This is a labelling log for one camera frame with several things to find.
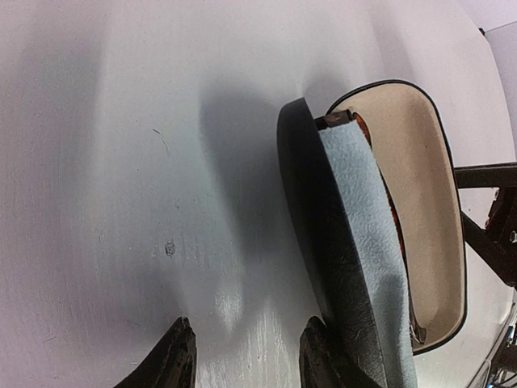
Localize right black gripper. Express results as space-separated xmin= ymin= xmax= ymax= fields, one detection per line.
xmin=453 ymin=162 xmax=517 ymax=287

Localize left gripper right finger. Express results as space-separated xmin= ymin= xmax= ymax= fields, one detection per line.
xmin=299 ymin=316 xmax=364 ymax=388

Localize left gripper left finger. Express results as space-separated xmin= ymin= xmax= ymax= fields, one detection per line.
xmin=115 ymin=316 xmax=197 ymax=388

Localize tortoiseshell sunglasses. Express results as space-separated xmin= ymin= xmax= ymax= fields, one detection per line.
xmin=314 ymin=109 xmax=427 ymax=345

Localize black glasses case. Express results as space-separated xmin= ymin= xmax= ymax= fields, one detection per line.
xmin=276 ymin=80 xmax=467 ymax=387

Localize blue cleaning cloth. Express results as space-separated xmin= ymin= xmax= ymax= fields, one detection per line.
xmin=319 ymin=121 xmax=418 ymax=387

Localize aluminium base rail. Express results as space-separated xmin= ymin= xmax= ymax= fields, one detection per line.
xmin=467 ymin=302 xmax=516 ymax=388

